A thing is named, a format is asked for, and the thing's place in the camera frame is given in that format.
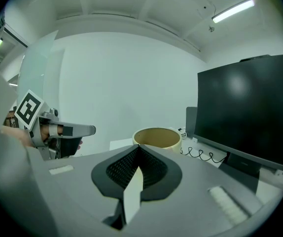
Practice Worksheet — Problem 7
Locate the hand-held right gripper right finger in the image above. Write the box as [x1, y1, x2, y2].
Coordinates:
[126, 144, 277, 237]

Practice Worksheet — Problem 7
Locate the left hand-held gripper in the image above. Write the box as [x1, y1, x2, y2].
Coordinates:
[13, 89, 97, 160]

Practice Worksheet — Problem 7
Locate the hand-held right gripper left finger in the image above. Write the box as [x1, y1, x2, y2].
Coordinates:
[26, 144, 142, 237]

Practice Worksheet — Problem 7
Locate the person's left forearm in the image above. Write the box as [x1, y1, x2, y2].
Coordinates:
[0, 126, 35, 148]

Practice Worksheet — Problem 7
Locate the person's left hand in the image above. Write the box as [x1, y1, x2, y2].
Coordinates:
[39, 125, 64, 143]

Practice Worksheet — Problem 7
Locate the beige round bucket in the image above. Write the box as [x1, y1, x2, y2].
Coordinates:
[133, 127, 182, 153]

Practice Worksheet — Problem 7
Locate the dark grey desktop computer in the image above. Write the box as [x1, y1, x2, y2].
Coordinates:
[185, 106, 198, 139]

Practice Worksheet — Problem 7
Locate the frosted glass panel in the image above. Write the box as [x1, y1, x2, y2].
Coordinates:
[18, 30, 66, 123]

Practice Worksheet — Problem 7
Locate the large black monitor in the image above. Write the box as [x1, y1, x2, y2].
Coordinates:
[193, 54, 283, 180]

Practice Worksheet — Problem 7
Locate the long ceiling light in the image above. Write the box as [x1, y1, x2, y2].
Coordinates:
[212, 0, 255, 24]

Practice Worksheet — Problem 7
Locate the black coiled cable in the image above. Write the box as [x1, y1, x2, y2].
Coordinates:
[180, 146, 228, 164]

